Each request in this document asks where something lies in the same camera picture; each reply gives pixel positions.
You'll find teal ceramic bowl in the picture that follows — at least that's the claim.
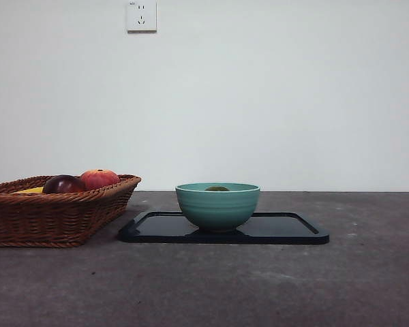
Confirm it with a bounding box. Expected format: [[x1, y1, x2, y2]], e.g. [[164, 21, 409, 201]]
[[175, 183, 262, 234]]

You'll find black rectangular tray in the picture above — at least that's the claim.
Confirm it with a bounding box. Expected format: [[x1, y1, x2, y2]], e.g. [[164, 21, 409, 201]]
[[118, 211, 331, 245]]

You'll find dark red plum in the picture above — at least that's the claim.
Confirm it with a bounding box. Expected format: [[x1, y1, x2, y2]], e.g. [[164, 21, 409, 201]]
[[42, 174, 87, 194]]

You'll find brown woven wicker basket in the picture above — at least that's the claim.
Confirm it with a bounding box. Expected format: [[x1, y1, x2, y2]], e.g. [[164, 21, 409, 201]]
[[0, 174, 142, 247]]

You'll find white wall socket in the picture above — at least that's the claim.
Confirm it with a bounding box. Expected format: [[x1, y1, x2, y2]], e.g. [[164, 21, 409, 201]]
[[127, 0, 157, 34]]

